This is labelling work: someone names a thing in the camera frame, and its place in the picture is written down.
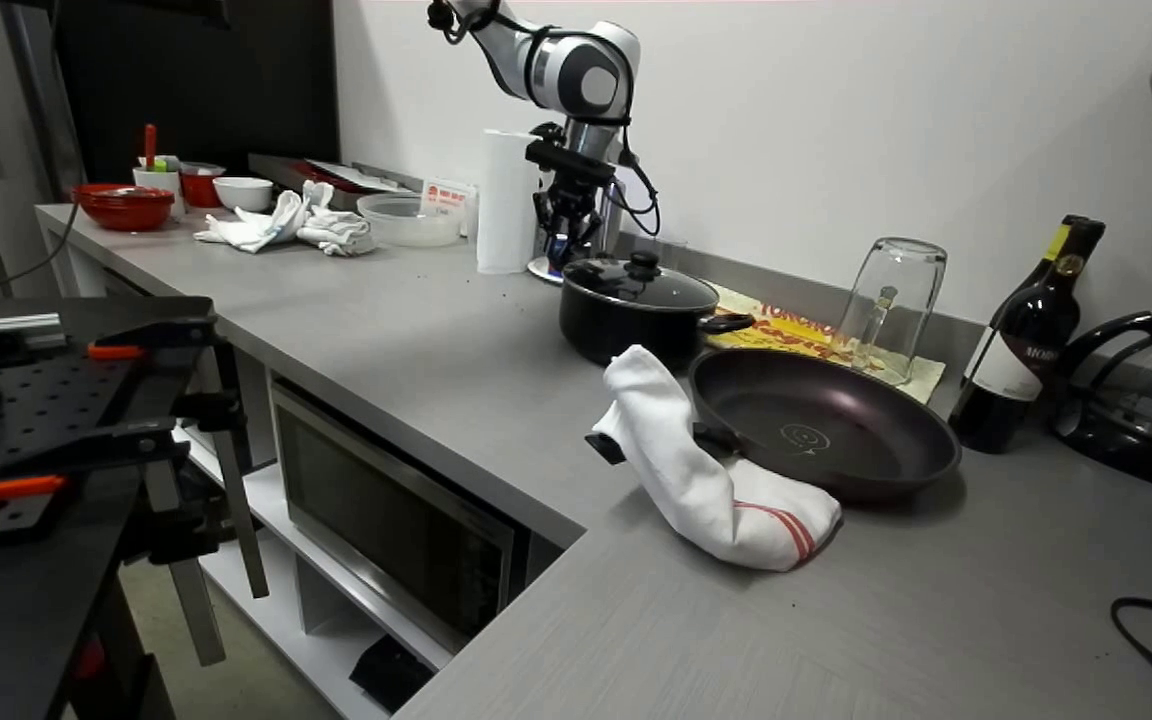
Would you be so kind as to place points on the black pegboard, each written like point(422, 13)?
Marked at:
point(29, 424)

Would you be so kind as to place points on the yellow printed cloth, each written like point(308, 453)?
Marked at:
point(790, 328)

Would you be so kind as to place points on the built-in microwave oven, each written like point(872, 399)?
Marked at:
point(390, 521)

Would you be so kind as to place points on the white plastic container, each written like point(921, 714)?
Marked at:
point(507, 203)

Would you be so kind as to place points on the clear plastic container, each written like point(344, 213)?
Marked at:
point(411, 225)

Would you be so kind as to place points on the black cooking pot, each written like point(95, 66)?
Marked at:
point(631, 333)

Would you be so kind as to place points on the black workbench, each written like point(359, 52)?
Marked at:
point(17, 612)

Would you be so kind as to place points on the glass pot lid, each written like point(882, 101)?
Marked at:
point(643, 285)

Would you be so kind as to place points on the white bowl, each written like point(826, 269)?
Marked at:
point(242, 195)

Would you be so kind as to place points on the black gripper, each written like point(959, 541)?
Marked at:
point(575, 186)

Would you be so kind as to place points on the white utensil cup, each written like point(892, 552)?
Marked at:
point(157, 175)

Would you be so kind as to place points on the red bowl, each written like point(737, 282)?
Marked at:
point(123, 206)

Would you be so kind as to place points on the dark wine bottle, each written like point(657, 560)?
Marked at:
point(1023, 344)

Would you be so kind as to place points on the clear drinking glass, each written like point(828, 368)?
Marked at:
point(892, 301)

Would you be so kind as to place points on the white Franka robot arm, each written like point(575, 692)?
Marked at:
point(578, 66)

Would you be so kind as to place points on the black frying pan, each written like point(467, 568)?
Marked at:
point(828, 424)

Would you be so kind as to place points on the white crumpled cloth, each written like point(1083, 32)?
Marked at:
point(280, 225)

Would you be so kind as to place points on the white towel with red stripes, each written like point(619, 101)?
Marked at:
point(720, 501)

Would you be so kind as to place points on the red cup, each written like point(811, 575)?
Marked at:
point(201, 186)

